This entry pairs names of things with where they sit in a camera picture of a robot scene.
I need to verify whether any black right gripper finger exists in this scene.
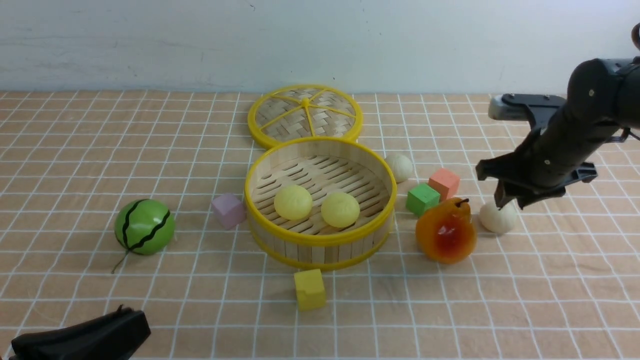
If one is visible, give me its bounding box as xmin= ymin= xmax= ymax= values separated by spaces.
xmin=517 ymin=186 xmax=563 ymax=210
xmin=494 ymin=181 xmax=515 ymax=208

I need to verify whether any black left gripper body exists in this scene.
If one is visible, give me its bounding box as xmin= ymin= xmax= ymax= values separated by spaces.
xmin=10 ymin=305 xmax=151 ymax=360

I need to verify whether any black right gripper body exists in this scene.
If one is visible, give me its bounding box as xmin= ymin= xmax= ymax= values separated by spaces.
xmin=475 ymin=104 xmax=620 ymax=200

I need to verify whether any white bun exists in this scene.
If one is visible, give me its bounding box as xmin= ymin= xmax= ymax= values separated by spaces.
xmin=385 ymin=153 xmax=414 ymax=183
xmin=478 ymin=202 xmax=518 ymax=234

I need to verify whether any yellow bun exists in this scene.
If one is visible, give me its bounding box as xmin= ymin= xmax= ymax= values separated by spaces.
xmin=273 ymin=184 xmax=313 ymax=221
xmin=320 ymin=191 xmax=361 ymax=228

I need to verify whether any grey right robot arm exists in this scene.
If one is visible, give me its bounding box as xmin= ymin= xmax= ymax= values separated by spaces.
xmin=475 ymin=57 xmax=640 ymax=209

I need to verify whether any bamboo steamer tray yellow rim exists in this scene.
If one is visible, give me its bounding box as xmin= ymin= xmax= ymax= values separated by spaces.
xmin=244 ymin=137 xmax=398 ymax=271

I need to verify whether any woven bamboo steamer lid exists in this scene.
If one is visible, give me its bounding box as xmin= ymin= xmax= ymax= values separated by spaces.
xmin=247 ymin=84 xmax=364 ymax=150

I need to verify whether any salmon cube block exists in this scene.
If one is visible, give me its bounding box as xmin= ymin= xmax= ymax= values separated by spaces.
xmin=427 ymin=168 xmax=461 ymax=202

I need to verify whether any orange toy pear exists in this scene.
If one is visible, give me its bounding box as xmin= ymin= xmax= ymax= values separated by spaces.
xmin=414 ymin=197 xmax=478 ymax=265

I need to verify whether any green cube block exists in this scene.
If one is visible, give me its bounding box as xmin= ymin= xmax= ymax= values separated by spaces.
xmin=405 ymin=183 xmax=441 ymax=218

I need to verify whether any green toy watermelon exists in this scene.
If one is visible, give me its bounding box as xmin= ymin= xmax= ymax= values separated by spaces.
xmin=113 ymin=198 xmax=176 ymax=255

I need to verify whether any checkered orange tablecloth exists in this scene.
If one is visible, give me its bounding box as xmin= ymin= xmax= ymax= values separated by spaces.
xmin=0 ymin=91 xmax=640 ymax=360

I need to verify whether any pink cube block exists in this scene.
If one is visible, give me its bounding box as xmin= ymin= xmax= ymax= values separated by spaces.
xmin=211 ymin=193 xmax=247 ymax=230

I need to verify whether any yellow cube block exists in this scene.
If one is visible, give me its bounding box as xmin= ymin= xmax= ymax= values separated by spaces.
xmin=294 ymin=269 xmax=327 ymax=312

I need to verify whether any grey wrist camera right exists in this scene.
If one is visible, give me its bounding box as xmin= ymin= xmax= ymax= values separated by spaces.
xmin=487 ymin=93 xmax=566 ymax=130

